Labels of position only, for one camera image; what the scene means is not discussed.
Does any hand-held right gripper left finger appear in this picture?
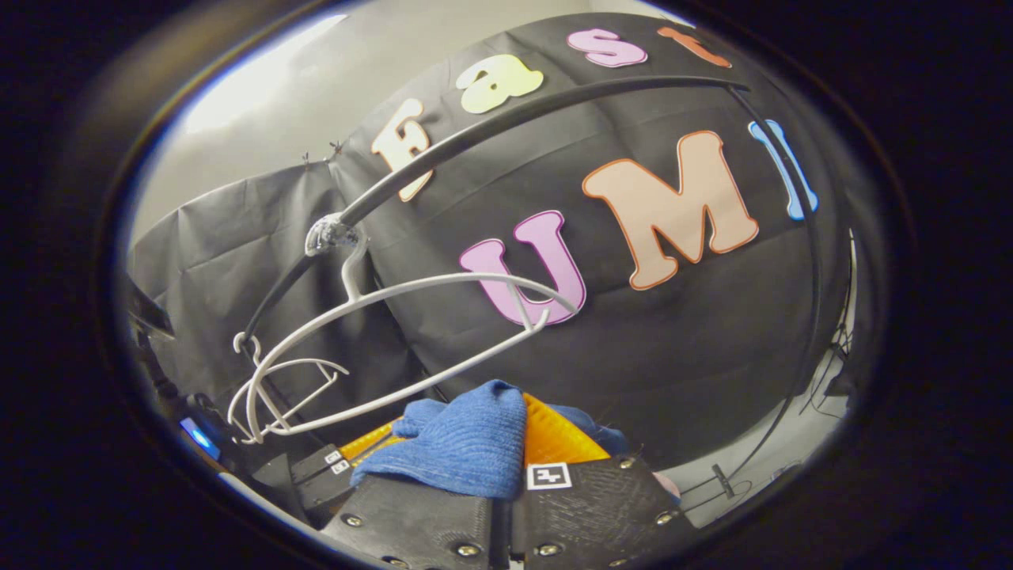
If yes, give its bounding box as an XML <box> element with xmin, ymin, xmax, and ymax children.
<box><xmin>321</xmin><ymin>479</ymin><xmax>509</xmax><ymax>570</ymax></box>

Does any white hanger with taped hook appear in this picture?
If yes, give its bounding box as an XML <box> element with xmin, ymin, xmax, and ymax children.
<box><xmin>245</xmin><ymin>230</ymin><xmax>580</xmax><ymax>444</ymax></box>

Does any blue ribbed jacket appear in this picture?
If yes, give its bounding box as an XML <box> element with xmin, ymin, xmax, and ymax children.
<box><xmin>351</xmin><ymin>380</ymin><xmax>630</xmax><ymax>501</ymax></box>

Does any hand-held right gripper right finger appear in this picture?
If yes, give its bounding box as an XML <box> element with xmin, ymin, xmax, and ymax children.
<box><xmin>510</xmin><ymin>393</ymin><xmax>699</xmax><ymax>570</ymax></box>

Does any grey tape wad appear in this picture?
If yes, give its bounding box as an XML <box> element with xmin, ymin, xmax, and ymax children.
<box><xmin>305</xmin><ymin>214</ymin><xmax>361</xmax><ymax>256</ymax></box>

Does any black clothes rack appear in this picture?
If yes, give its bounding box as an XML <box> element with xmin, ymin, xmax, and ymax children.
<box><xmin>237</xmin><ymin>74</ymin><xmax>828</xmax><ymax>515</ymax></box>

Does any black tripod stand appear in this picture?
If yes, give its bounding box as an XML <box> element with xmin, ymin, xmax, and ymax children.
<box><xmin>798</xmin><ymin>237</ymin><xmax>862</xmax><ymax>420</ymax></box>

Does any black backdrop cloth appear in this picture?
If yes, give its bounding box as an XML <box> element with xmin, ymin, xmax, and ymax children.
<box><xmin>127</xmin><ymin>12</ymin><xmax>879</xmax><ymax>476</ymax></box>

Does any white plain clothes hanger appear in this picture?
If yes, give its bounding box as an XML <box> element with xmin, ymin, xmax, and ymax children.
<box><xmin>228</xmin><ymin>332</ymin><xmax>351</xmax><ymax>446</ymax></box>

